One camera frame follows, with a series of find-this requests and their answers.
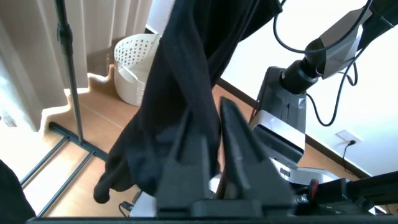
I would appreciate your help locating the beige curtain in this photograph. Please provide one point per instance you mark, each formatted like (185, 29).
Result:
(31, 46)

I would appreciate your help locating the white laundry basket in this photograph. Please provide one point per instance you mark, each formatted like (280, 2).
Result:
(130, 84)

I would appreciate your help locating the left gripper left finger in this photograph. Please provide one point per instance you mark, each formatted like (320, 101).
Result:
(183, 180)

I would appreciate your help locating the black clothes rack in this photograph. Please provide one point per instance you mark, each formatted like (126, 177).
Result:
(70, 77)

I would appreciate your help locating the white wall socket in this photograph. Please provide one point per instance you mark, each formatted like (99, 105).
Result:
(345, 136)

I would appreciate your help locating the black shirt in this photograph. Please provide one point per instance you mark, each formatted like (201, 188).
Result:
(180, 62)

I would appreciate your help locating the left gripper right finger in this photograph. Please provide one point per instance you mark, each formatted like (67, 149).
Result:
(248, 168)

